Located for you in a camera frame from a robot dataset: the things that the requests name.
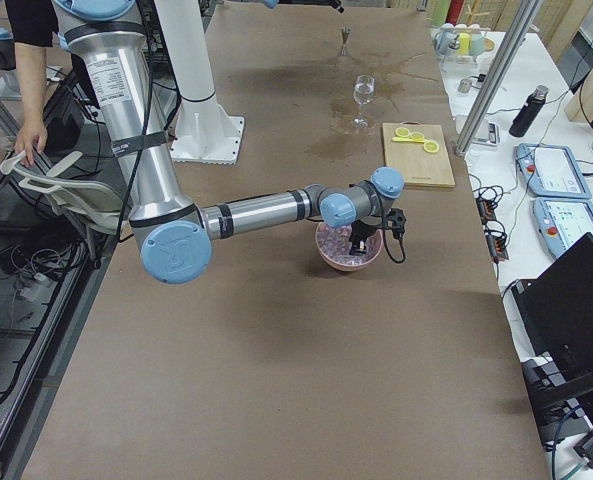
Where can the teach pendant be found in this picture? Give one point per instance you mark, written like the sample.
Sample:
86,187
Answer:
562,221
551,171

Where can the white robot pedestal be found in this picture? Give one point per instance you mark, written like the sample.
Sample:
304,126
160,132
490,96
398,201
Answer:
204,132

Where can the yellow plastic knife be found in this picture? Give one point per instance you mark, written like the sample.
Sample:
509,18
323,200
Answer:
398,139

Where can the lower teach pendant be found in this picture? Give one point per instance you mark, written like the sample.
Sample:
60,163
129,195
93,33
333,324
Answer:
562,221

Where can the black monitor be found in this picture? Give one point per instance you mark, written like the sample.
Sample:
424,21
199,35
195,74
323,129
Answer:
557,312

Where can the bamboo cutting board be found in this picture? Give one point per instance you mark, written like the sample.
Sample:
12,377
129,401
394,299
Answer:
418,168

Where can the yellow cup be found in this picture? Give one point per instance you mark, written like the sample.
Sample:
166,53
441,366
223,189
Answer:
462,44

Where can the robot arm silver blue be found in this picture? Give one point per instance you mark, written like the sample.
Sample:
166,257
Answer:
173,234

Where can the pink bowl of ice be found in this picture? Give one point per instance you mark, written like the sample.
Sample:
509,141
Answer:
334,245

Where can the light blue cup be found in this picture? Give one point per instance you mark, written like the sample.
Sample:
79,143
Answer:
477,44

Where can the person's hand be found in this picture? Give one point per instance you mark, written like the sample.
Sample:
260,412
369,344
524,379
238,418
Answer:
31,138

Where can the clear wine glass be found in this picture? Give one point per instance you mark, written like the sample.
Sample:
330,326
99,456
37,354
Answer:
363,94

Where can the upper teach pendant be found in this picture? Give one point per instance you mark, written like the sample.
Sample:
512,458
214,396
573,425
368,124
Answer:
551,171

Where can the person in black shirt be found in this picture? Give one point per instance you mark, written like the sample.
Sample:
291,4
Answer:
33,25

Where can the white office chair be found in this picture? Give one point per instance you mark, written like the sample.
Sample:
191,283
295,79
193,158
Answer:
95,201

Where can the lemon slice near handle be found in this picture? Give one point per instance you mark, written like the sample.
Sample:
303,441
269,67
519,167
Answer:
402,132

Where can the aluminium frame post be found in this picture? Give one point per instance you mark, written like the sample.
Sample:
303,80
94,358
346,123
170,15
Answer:
506,52

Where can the black water bottle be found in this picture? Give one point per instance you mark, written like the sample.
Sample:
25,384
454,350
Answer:
529,111

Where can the far lemon slice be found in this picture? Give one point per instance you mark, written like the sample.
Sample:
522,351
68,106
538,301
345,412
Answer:
431,146

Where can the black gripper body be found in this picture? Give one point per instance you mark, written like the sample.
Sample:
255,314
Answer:
361,233

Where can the steel jigger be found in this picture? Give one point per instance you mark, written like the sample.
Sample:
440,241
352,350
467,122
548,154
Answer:
345,32

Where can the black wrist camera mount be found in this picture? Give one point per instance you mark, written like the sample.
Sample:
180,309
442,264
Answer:
396,221

